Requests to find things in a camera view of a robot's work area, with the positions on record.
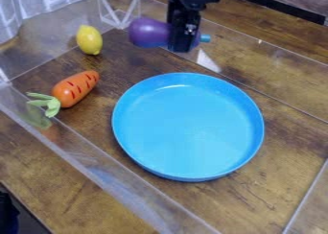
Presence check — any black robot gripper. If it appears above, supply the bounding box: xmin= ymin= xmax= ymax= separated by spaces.
xmin=166 ymin=0 xmax=220 ymax=53

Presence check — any purple toy eggplant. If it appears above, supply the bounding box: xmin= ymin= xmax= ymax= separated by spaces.
xmin=128 ymin=17 xmax=212 ymax=53

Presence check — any blue round tray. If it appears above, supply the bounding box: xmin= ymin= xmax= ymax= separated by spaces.
xmin=112 ymin=73 xmax=265 ymax=182

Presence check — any yellow toy lemon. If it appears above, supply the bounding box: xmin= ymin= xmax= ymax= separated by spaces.
xmin=76 ymin=25 xmax=102 ymax=56

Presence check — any orange toy carrot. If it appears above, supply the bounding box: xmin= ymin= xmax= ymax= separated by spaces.
xmin=26 ymin=70 xmax=100 ymax=118

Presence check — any clear acrylic front barrier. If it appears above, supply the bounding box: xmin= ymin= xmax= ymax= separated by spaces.
xmin=0 ymin=82 xmax=220 ymax=234

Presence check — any clear acrylic corner bracket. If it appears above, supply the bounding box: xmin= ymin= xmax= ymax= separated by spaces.
xmin=97 ymin=0 xmax=141 ymax=30

